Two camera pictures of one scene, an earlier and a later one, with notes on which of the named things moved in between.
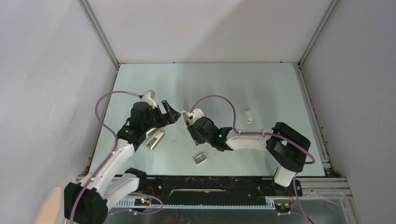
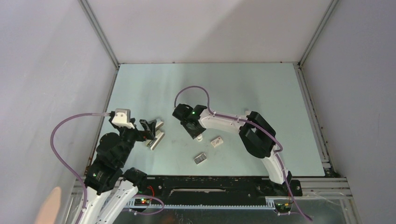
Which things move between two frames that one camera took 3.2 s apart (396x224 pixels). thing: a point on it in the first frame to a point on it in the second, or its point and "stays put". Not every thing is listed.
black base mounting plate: x=205 y=188 stays put
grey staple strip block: x=201 y=158 stays put
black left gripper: x=165 y=119 to x=150 y=125
